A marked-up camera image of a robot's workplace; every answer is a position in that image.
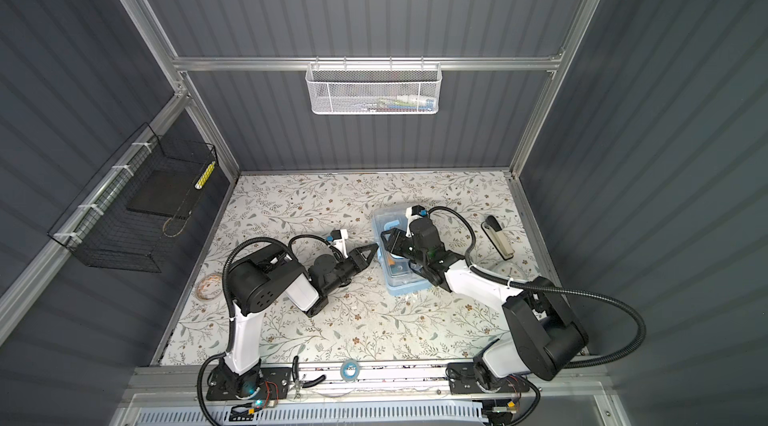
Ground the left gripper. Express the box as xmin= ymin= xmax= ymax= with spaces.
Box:
xmin=323 ymin=244 xmax=378 ymax=300

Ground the blue plastic tool box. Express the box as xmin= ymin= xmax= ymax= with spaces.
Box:
xmin=371 ymin=205 xmax=434 ymax=297

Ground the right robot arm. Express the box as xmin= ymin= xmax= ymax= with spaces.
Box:
xmin=380 ymin=216 xmax=588 ymax=390

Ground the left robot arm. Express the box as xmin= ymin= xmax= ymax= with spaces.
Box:
xmin=214 ymin=237 xmax=378 ymax=399

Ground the black stapler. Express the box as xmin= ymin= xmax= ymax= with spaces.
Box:
xmin=481 ymin=215 xmax=514 ymax=261

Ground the blue tape roll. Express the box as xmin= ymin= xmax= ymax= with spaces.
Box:
xmin=340 ymin=359 xmax=360 ymax=382

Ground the brown tape roll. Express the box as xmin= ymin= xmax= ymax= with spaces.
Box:
xmin=193 ymin=273 xmax=223 ymax=302

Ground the yellow marker in basket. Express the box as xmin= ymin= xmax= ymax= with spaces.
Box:
xmin=194 ymin=160 xmax=217 ymax=190

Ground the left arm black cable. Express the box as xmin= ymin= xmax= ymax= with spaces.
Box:
xmin=196 ymin=233 xmax=346 ymax=426

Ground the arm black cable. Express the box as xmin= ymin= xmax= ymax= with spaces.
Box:
xmin=427 ymin=205 xmax=647 ymax=369
xmin=196 ymin=233 xmax=346 ymax=426

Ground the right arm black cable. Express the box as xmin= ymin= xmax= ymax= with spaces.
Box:
xmin=427 ymin=205 xmax=647 ymax=369

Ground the white wire mesh basket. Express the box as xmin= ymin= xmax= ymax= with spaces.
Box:
xmin=305 ymin=66 xmax=443 ymax=115

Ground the black wire basket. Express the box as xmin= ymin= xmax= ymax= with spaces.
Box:
xmin=48 ymin=126 xmax=218 ymax=273

